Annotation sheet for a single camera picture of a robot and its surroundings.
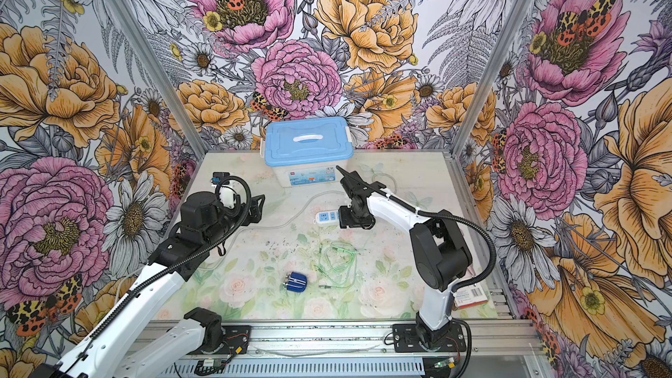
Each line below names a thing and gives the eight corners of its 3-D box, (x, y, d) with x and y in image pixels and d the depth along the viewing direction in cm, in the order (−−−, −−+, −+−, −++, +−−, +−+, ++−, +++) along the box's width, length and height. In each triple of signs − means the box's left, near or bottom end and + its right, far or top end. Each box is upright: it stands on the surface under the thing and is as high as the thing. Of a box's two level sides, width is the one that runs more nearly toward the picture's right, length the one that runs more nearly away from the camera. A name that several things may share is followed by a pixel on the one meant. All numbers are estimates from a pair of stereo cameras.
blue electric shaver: (285, 292, 85) (283, 288, 82) (287, 276, 88) (285, 272, 85) (306, 292, 85) (305, 288, 82) (307, 276, 88) (306, 272, 85)
